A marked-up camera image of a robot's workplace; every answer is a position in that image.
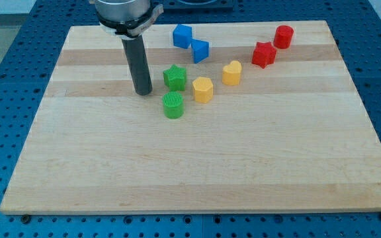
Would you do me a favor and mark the silver round tool flange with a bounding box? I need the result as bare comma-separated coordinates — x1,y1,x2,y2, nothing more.
95,0,163,40

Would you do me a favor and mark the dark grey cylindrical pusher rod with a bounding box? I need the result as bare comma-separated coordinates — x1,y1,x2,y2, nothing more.
122,36,152,96

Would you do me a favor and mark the green star block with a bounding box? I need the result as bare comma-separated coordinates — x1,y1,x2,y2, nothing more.
163,64,187,91

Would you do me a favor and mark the yellow hexagon block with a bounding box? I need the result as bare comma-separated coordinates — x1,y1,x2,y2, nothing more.
192,77,214,103

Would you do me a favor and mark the red star block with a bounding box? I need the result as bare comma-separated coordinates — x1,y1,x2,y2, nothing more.
251,42,276,69

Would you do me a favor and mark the blue cube block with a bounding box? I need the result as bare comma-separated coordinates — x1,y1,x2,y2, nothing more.
173,24,192,49

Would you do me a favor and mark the blue triangular block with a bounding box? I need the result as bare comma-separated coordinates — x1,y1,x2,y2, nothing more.
191,39,210,63

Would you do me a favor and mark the green cylinder block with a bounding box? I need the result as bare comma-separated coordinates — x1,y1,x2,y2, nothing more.
162,91,184,119

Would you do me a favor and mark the yellow heart block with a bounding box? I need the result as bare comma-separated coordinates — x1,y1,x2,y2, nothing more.
222,60,242,86

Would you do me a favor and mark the light wooden board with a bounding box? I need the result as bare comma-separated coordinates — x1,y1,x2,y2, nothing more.
0,20,381,215

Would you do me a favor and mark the red cylinder block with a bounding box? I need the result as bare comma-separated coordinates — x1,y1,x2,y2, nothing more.
273,25,294,49

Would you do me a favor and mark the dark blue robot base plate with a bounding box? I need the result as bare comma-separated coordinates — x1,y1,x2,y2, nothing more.
158,0,235,10

